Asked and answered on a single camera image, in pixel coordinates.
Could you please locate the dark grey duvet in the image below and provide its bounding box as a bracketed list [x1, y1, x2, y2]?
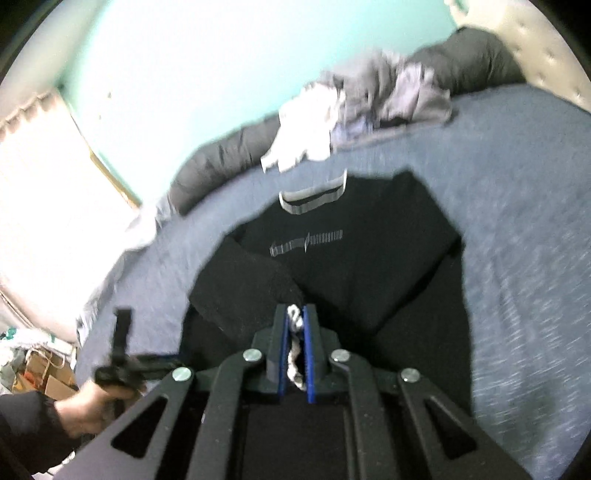
[168, 25, 527, 217]

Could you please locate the white curtain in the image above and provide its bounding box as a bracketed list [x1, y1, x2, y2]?
[0, 90, 144, 342]

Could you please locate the white garment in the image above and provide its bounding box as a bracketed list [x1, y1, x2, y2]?
[261, 83, 347, 174]

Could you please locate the person's left hand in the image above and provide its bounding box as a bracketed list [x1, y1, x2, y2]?
[53, 382, 139, 437]

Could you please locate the person's left forearm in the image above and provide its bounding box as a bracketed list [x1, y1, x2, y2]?
[0, 392, 77, 476]

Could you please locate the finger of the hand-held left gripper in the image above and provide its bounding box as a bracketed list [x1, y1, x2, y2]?
[112, 308, 134, 365]

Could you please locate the lilac garment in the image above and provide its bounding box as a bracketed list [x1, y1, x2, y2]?
[330, 60, 455, 145]

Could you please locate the black sweater with white trim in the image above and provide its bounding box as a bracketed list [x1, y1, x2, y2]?
[178, 170, 474, 480]

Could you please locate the brown paper bag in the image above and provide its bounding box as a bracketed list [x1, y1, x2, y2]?
[23, 346, 80, 401]

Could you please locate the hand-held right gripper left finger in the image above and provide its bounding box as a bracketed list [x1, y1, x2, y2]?
[55, 302, 291, 480]

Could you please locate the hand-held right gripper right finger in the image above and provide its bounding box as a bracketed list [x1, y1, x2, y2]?
[302, 302, 532, 480]

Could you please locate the grey garment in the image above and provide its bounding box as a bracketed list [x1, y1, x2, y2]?
[318, 48, 407, 130]

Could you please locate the cream tufted headboard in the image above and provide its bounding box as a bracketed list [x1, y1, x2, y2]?
[445, 0, 591, 116]

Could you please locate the blue-grey bed sheet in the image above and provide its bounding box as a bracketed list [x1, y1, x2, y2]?
[74, 83, 591, 480]

